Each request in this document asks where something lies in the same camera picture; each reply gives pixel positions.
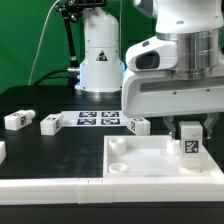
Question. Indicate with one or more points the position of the white fiducial marker sheet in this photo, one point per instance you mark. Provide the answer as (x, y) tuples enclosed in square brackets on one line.
[(93, 118)]

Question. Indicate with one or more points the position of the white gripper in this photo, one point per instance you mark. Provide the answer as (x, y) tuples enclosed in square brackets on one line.
[(158, 94)]

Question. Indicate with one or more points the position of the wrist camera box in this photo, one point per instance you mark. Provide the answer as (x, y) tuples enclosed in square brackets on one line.
[(152, 54)]

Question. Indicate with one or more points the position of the white square tabletop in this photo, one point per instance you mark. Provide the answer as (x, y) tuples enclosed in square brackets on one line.
[(147, 156)]

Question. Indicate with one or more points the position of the white obstacle fence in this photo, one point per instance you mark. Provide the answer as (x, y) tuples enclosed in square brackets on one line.
[(115, 189)]

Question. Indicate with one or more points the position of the white block left edge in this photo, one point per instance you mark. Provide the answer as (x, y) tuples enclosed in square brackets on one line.
[(2, 151)]

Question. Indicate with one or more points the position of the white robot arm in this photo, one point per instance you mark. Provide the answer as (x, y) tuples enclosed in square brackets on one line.
[(180, 70)]

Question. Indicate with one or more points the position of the black camera stand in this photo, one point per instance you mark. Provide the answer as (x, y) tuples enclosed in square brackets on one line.
[(72, 11)]

